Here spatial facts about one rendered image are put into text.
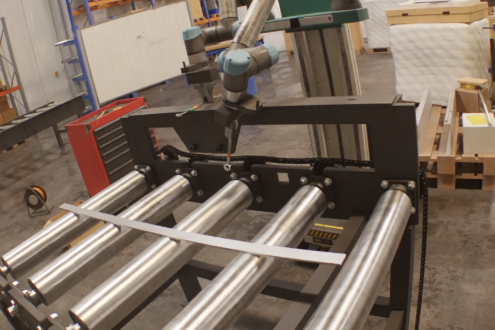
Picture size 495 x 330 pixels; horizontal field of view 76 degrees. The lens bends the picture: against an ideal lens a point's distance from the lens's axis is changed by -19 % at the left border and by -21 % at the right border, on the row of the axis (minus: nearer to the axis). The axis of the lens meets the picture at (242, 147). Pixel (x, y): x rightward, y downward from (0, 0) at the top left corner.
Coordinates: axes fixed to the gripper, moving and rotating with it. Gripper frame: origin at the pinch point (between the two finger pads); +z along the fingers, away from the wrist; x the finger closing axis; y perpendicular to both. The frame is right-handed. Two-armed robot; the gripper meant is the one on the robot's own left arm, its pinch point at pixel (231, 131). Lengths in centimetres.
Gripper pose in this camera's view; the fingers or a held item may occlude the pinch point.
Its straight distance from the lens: 131.9
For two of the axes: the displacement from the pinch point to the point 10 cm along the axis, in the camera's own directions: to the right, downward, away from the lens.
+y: -8.1, -4.8, 3.3
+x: -5.8, 5.9, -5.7
